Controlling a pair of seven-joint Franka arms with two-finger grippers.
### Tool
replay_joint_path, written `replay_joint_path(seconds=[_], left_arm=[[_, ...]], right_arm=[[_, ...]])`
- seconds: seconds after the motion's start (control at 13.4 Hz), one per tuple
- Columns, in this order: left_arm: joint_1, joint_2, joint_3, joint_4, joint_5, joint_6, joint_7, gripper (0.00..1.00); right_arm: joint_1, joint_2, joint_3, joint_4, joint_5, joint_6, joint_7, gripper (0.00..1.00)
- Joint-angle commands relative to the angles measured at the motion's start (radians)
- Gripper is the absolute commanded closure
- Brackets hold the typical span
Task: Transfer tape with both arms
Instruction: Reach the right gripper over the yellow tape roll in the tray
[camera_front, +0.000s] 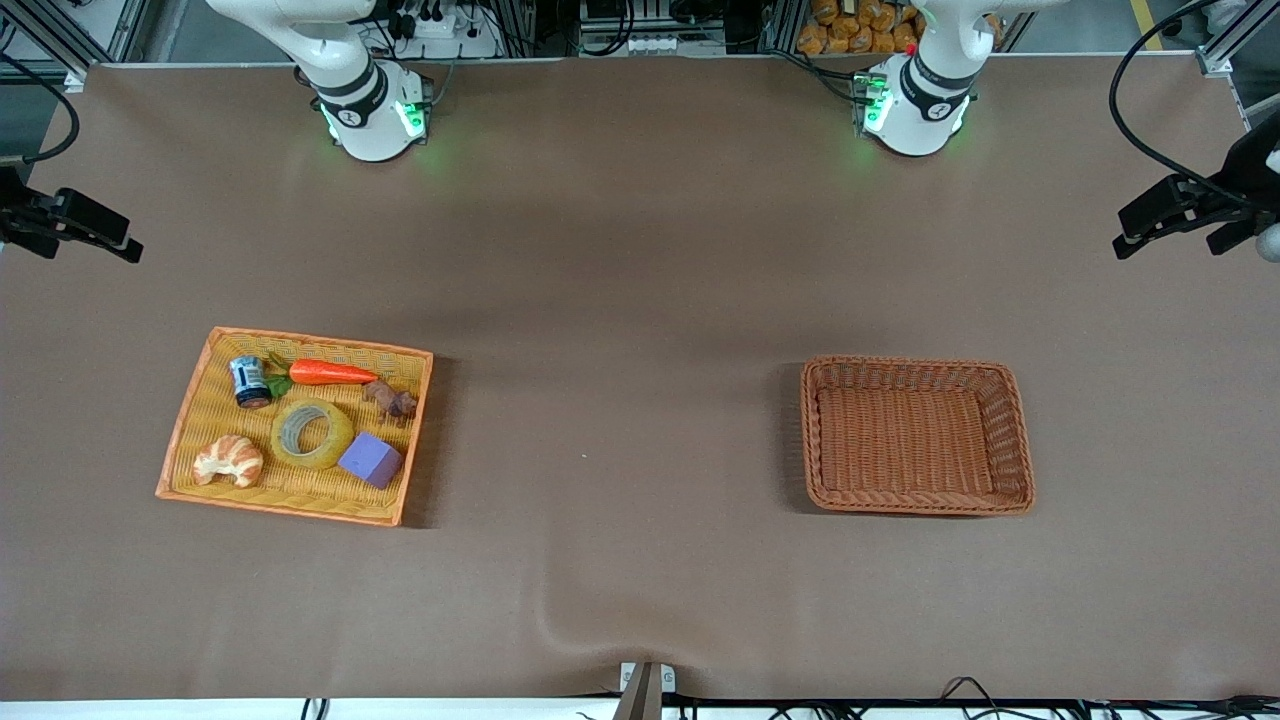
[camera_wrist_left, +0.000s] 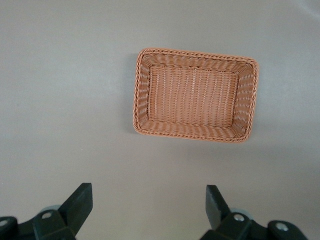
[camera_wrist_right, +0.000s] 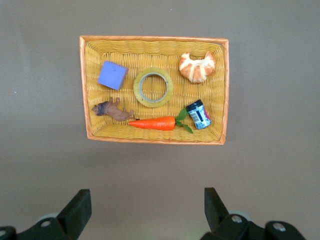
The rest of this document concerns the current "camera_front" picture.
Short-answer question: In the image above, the yellowish clear tape roll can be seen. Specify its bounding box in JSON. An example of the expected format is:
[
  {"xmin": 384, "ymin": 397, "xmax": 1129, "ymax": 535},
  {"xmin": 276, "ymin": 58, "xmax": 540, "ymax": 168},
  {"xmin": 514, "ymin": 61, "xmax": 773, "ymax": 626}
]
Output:
[{"xmin": 270, "ymin": 399, "xmax": 355, "ymax": 471}]

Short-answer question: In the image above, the small blue white can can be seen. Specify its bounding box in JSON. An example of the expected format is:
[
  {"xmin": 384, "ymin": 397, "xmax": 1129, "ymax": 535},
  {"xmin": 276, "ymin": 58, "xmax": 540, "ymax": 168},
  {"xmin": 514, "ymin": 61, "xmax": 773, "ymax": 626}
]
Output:
[{"xmin": 229, "ymin": 356, "xmax": 273, "ymax": 410}]

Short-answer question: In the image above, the orange-rimmed yellow woven tray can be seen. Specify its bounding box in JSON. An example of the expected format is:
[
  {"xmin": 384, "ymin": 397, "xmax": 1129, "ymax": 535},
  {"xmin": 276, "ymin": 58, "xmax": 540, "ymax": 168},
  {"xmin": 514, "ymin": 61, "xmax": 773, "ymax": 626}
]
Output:
[{"xmin": 155, "ymin": 326, "xmax": 435, "ymax": 528}]

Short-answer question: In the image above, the toy croissant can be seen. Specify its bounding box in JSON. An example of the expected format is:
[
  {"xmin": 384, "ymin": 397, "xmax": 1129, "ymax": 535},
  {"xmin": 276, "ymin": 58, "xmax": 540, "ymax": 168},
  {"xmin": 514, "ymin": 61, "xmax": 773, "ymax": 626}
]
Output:
[{"xmin": 192, "ymin": 434, "xmax": 265, "ymax": 489}]

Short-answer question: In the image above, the orange toy carrot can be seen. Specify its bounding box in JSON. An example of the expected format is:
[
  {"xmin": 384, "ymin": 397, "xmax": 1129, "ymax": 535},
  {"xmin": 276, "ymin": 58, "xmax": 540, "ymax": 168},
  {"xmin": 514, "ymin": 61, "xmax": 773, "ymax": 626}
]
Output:
[{"xmin": 264, "ymin": 351, "xmax": 382, "ymax": 399}]

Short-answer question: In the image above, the brown wicker basket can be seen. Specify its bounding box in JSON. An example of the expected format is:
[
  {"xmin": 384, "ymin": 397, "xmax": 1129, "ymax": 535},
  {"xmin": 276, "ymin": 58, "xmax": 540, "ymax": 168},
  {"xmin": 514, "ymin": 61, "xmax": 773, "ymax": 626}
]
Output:
[{"xmin": 799, "ymin": 355, "xmax": 1037, "ymax": 517}]

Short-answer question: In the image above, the small brown toy figure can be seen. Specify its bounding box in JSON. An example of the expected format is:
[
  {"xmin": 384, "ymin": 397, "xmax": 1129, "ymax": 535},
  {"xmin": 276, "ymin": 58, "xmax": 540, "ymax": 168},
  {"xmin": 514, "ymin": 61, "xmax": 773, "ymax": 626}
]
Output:
[{"xmin": 361, "ymin": 379, "xmax": 419, "ymax": 421}]

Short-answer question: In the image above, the purple foam block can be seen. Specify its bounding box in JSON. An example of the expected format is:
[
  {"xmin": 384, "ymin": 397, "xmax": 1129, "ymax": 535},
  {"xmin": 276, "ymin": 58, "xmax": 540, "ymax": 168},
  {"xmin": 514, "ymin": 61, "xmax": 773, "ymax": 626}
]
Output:
[{"xmin": 337, "ymin": 432, "xmax": 405, "ymax": 491}]

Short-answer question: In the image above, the pile of orange bread toys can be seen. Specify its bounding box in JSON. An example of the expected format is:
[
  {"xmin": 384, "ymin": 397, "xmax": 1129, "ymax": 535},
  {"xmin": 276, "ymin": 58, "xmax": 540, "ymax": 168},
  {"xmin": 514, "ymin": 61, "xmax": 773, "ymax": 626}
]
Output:
[{"xmin": 796, "ymin": 0, "xmax": 923, "ymax": 57}]

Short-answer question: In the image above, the white power strip with plugs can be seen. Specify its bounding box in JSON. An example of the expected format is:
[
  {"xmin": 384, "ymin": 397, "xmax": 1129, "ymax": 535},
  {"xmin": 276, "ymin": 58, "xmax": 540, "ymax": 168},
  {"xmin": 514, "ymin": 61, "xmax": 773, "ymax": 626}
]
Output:
[{"xmin": 385, "ymin": 0, "xmax": 503, "ymax": 61}]

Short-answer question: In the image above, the small white power strip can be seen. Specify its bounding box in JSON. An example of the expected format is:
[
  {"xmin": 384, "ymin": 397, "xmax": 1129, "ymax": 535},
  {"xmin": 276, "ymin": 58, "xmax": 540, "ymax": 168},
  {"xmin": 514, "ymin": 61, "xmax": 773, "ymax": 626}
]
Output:
[{"xmin": 622, "ymin": 34, "xmax": 703, "ymax": 57}]

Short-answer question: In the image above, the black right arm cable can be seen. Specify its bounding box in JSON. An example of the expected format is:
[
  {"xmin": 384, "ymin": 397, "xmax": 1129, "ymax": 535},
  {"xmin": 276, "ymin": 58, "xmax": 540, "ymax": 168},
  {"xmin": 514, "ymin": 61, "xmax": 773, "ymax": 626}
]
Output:
[{"xmin": 0, "ymin": 50, "xmax": 81, "ymax": 167}]

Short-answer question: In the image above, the aluminium frame post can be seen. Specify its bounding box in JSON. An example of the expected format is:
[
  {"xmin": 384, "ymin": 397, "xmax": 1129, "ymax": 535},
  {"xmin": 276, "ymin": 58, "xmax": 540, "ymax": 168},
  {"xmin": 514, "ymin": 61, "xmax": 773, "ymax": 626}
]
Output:
[
  {"xmin": 1194, "ymin": 0, "xmax": 1280, "ymax": 79},
  {"xmin": 0, "ymin": 0, "xmax": 153, "ymax": 93}
]

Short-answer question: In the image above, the grey metal table bracket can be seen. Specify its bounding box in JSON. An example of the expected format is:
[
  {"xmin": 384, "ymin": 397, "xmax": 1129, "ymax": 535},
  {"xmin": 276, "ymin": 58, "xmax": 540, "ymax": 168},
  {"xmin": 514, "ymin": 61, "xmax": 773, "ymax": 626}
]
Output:
[{"xmin": 612, "ymin": 661, "xmax": 677, "ymax": 720}]

